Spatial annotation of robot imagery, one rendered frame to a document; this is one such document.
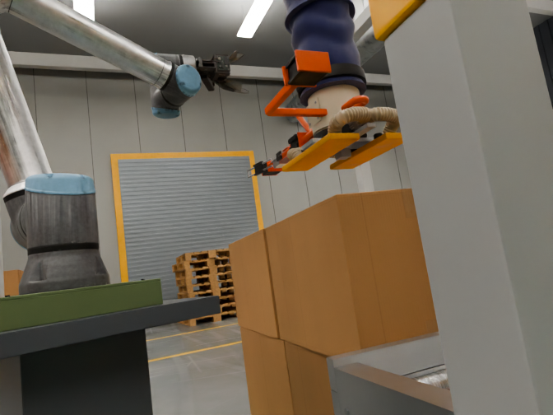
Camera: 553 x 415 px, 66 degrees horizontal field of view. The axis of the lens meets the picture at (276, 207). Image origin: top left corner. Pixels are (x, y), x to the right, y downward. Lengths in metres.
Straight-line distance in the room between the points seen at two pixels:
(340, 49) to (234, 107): 10.57
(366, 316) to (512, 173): 0.80
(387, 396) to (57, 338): 0.56
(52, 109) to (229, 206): 4.68
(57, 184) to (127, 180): 9.57
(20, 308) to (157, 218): 9.64
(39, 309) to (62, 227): 0.22
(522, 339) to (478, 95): 0.12
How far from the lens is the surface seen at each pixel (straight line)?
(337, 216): 1.01
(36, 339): 0.85
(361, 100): 1.30
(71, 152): 10.93
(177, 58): 1.55
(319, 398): 1.35
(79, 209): 1.06
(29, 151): 1.28
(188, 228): 10.56
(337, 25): 1.45
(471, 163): 0.24
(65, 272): 1.03
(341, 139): 1.20
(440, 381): 0.92
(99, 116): 11.22
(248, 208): 11.04
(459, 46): 0.26
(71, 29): 1.32
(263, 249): 1.58
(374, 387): 0.73
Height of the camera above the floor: 0.79
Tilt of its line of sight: 8 degrees up
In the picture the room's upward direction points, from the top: 8 degrees counter-clockwise
